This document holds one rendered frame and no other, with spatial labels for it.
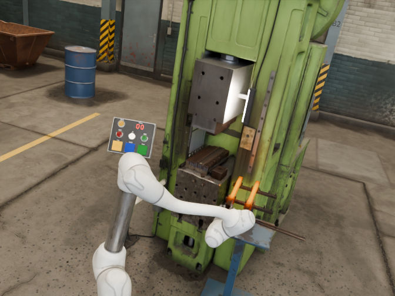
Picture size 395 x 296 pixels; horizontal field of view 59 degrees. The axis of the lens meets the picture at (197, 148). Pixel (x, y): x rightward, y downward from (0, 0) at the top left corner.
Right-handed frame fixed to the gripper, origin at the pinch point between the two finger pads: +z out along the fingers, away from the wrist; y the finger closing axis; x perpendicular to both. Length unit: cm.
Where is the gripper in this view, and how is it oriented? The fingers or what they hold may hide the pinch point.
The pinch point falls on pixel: (229, 204)
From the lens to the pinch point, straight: 225.0
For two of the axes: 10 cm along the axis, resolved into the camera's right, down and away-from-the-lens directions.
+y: 9.4, 2.6, -2.2
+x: 1.5, -9.0, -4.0
